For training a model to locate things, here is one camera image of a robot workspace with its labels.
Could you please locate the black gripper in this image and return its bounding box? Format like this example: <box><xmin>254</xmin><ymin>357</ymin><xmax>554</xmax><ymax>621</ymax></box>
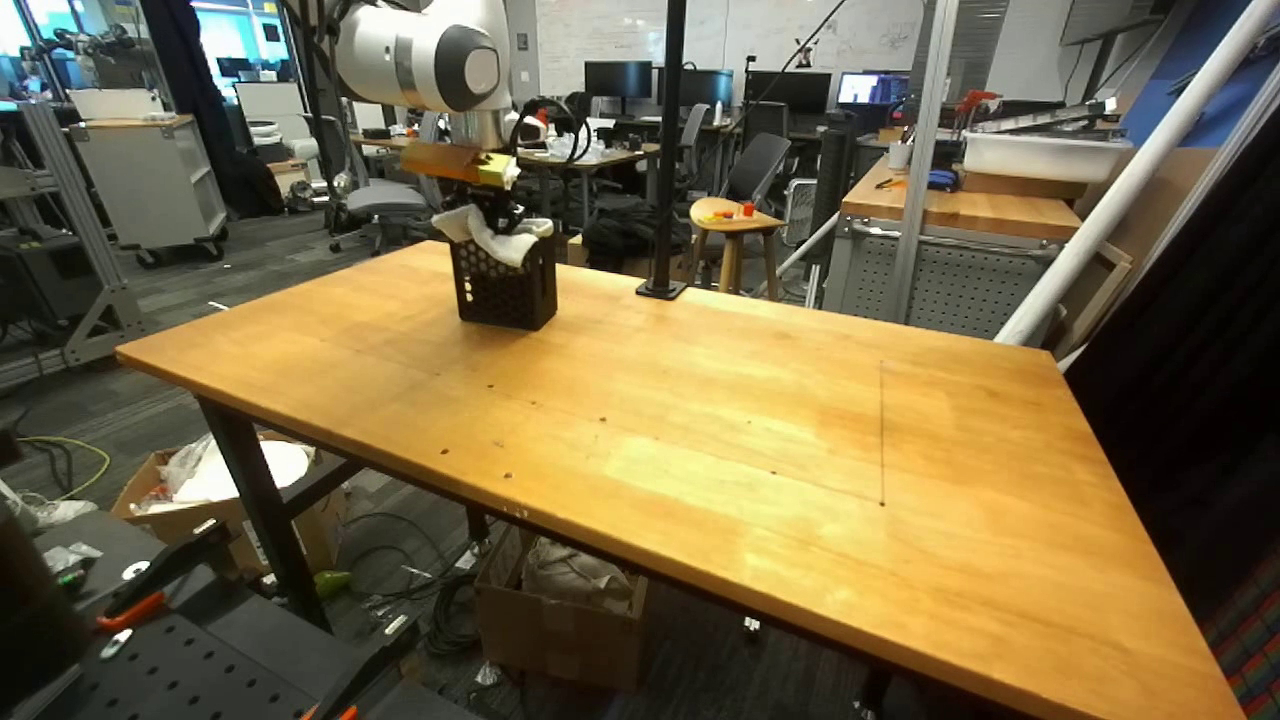
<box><xmin>466</xmin><ymin>182</ymin><xmax>530</xmax><ymax>239</ymax></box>

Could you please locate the black perforated box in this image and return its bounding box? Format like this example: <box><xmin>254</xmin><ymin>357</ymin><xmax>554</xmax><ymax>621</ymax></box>
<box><xmin>448</xmin><ymin>229</ymin><xmax>565</xmax><ymax>334</ymax></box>

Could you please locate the brown cardboard box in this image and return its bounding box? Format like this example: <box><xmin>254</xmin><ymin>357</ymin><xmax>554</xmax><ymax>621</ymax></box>
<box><xmin>472</xmin><ymin>526</ymin><xmax>655</xmax><ymax>692</ymax></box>

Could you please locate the cardboard box with white bag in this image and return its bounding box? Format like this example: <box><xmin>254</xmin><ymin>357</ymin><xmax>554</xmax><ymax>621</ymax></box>
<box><xmin>109</xmin><ymin>430</ymin><xmax>351</xmax><ymax>584</ymax></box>

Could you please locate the long wooden desk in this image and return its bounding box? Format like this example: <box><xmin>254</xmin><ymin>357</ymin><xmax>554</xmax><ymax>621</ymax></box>
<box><xmin>514</xmin><ymin>129</ymin><xmax>662</xmax><ymax>231</ymax></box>

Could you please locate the grey office chair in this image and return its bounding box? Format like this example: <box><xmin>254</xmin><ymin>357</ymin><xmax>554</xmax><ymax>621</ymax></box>
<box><xmin>315</xmin><ymin>129</ymin><xmax>448</xmax><ymax>254</ymax></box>

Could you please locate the black computer monitor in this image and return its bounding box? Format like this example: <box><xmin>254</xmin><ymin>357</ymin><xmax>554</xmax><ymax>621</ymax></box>
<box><xmin>741</xmin><ymin>66</ymin><xmax>836</xmax><ymax>125</ymax></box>
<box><xmin>580</xmin><ymin>54</ymin><xmax>658</xmax><ymax>105</ymax></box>

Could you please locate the black vertical pole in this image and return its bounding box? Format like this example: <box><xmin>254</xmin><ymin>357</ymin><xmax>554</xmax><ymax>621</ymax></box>
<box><xmin>637</xmin><ymin>0</ymin><xmax>691</xmax><ymax>300</ymax></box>

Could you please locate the round wooden stool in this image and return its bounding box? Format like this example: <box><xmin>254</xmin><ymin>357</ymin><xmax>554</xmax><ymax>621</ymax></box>
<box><xmin>687</xmin><ymin>193</ymin><xmax>788</xmax><ymax>300</ymax></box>

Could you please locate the dark office chair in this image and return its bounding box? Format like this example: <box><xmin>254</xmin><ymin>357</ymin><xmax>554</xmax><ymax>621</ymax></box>
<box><xmin>722</xmin><ymin>129</ymin><xmax>794</xmax><ymax>210</ymax></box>

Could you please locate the white wheeled cart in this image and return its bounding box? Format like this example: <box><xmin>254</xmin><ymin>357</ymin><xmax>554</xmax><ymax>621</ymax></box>
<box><xmin>63</xmin><ymin>86</ymin><xmax>233</xmax><ymax>264</ymax></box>

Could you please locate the monitor with blue screen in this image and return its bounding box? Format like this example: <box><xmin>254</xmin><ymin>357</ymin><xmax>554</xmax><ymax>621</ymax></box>
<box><xmin>831</xmin><ymin>66</ymin><xmax>917</xmax><ymax>116</ymax></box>

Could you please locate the grey metal column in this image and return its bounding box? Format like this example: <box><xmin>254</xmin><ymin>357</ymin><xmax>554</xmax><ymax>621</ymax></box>
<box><xmin>886</xmin><ymin>0</ymin><xmax>965</xmax><ymax>325</ymax></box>

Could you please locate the wooden top workbench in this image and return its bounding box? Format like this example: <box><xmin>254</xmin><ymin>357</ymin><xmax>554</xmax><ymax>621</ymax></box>
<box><xmin>821</xmin><ymin>147</ymin><xmax>1134</xmax><ymax>343</ymax></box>

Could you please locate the white tray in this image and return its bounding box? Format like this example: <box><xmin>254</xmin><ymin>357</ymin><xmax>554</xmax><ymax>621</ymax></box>
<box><xmin>954</xmin><ymin>125</ymin><xmax>1139</xmax><ymax>187</ymax></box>

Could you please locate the black perforated panel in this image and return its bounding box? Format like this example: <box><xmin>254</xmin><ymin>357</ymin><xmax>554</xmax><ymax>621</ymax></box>
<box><xmin>34</xmin><ymin>590</ymin><xmax>390</xmax><ymax>720</ymax></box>

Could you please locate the white diagonal pipe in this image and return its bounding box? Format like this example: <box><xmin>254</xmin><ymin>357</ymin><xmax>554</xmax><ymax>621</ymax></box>
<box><xmin>991</xmin><ymin>0</ymin><xmax>1280</xmax><ymax>351</ymax></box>

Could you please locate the blue board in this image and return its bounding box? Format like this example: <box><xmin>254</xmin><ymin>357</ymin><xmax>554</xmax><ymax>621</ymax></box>
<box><xmin>1114</xmin><ymin>0</ymin><xmax>1280</xmax><ymax>152</ymax></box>

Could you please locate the black curtain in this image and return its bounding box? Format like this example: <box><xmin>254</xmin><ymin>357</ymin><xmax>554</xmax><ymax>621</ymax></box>
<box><xmin>1058</xmin><ymin>105</ymin><xmax>1280</xmax><ymax>630</ymax></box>

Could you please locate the multicolour striped backdrop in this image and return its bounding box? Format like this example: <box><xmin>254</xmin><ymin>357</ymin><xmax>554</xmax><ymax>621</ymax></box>
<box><xmin>1202</xmin><ymin>554</ymin><xmax>1280</xmax><ymax>720</ymax></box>

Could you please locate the wooden camera mount plate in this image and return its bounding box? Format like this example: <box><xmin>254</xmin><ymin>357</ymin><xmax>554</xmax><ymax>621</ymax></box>
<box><xmin>398</xmin><ymin>134</ymin><xmax>525</xmax><ymax>193</ymax></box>

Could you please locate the black table leg frame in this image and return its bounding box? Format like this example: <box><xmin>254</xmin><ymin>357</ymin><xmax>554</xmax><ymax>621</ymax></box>
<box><xmin>193</xmin><ymin>397</ymin><xmax>368</xmax><ymax>630</ymax></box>

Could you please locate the grey metal rack frame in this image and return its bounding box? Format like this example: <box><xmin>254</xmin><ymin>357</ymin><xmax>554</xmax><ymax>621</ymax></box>
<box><xmin>0</xmin><ymin>96</ymin><xmax>151</xmax><ymax>390</ymax></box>

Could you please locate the yellow floor cable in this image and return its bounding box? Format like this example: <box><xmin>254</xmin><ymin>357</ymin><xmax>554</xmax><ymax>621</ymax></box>
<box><xmin>16</xmin><ymin>430</ymin><xmax>120</xmax><ymax>521</ymax></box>

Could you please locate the orange handled tool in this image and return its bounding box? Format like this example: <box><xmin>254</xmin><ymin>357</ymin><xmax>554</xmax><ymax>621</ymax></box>
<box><xmin>92</xmin><ymin>589</ymin><xmax>177</xmax><ymax>640</ymax></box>

